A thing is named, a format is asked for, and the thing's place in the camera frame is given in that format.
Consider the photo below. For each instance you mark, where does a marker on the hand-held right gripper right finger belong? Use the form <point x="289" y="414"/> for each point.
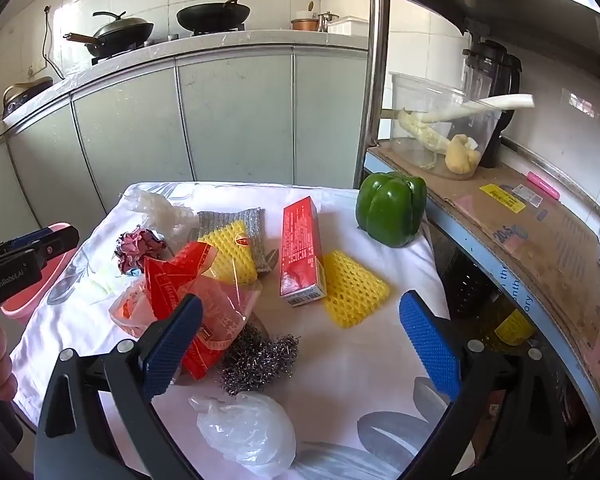
<point x="430" y="345"/>

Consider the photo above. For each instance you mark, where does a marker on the white bowl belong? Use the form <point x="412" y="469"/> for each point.
<point x="304" y="15"/>

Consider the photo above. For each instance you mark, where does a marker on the yellow oil bottle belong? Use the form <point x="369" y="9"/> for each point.
<point x="505" y="325"/>

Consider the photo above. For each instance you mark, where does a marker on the small pink plastic stick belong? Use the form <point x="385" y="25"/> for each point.
<point x="542" y="185"/>

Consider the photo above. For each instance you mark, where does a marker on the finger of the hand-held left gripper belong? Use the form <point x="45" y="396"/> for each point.
<point x="30" y="237"/>
<point x="57" y="245"/>

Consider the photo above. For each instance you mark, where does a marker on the black lidded wok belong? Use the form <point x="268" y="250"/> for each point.
<point x="120" y="35"/>

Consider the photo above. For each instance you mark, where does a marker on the red cardboard box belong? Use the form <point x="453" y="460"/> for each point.
<point x="300" y="250"/>

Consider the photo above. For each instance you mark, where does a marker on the pink white wrapper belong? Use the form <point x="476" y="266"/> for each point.
<point x="137" y="252"/>

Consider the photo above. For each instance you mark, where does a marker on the metal shelf rack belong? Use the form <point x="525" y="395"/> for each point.
<point x="375" y="60"/>

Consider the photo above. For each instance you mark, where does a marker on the red plastic wrapper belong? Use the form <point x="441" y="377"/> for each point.
<point x="170" y="275"/>

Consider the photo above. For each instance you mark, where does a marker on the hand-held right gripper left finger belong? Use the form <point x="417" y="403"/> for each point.
<point x="172" y="345"/>

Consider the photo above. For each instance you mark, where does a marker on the corn cob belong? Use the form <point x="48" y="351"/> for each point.
<point x="420" y="132"/>

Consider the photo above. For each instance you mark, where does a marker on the black blender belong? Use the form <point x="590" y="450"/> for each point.
<point x="500" y="70"/>

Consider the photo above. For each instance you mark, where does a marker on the gas stove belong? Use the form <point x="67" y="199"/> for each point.
<point x="145" y="46"/>

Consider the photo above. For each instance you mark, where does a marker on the clear plastic jug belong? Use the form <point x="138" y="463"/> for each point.
<point x="410" y="95"/>

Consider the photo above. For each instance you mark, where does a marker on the potato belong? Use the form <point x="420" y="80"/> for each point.
<point x="460" y="157"/>

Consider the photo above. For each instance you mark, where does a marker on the silver scouring cloth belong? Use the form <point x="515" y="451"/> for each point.
<point x="252" y="220"/>

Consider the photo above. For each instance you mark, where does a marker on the copper pot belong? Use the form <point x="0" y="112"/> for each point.
<point x="305" y="25"/>

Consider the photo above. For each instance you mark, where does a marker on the clear crumpled plastic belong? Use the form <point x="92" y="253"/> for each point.
<point x="147" y="207"/>

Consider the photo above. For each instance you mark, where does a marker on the white leek stalk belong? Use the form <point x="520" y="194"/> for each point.
<point x="505" y="101"/>

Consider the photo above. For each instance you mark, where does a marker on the induction cooker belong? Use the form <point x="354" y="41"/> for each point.
<point x="25" y="95"/>

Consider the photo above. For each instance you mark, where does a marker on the grey kitchen cabinet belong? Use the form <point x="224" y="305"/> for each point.
<point x="230" y="110"/>

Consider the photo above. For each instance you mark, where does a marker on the yellow foam net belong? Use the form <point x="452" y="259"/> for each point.
<point x="230" y="255"/>
<point x="352" y="290"/>

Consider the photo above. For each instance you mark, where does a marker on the black mesh basket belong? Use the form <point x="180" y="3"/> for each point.
<point x="462" y="285"/>

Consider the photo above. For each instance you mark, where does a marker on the green bell pepper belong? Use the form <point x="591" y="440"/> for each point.
<point x="390" y="210"/>

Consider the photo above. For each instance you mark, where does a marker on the brown cardboard sheet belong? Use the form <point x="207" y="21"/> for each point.
<point x="545" y="240"/>

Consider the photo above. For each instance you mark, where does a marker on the pink plastic bucket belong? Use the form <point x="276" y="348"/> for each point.
<point x="30" y="295"/>

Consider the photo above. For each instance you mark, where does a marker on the steel wool scrubber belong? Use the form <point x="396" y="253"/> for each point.
<point x="260" y="360"/>

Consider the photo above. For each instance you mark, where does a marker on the white rectangular container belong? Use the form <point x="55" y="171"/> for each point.
<point x="347" y="26"/>

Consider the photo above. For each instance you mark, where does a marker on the white plastic bag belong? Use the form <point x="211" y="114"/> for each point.
<point x="250" y="430"/>

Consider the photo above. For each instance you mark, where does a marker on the floral white table cloth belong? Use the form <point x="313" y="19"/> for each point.
<point x="360" y="360"/>

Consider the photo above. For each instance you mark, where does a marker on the open black wok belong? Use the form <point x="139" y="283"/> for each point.
<point x="212" y="15"/>

